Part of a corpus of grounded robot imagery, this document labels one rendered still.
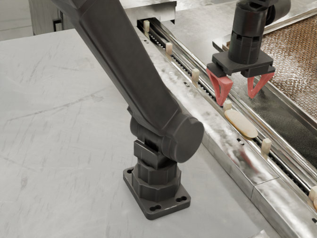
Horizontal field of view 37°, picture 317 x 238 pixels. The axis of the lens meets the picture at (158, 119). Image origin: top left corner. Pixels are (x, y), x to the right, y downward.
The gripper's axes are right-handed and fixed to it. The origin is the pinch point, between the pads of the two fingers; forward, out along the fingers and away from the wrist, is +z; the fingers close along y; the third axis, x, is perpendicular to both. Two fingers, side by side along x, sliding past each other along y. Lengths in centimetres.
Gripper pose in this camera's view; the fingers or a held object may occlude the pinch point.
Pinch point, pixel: (236, 97)
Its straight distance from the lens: 95.3
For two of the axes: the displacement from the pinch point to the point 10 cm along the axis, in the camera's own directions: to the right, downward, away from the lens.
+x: 4.4, 5.5, -7.1
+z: -0.5, 8.1, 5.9
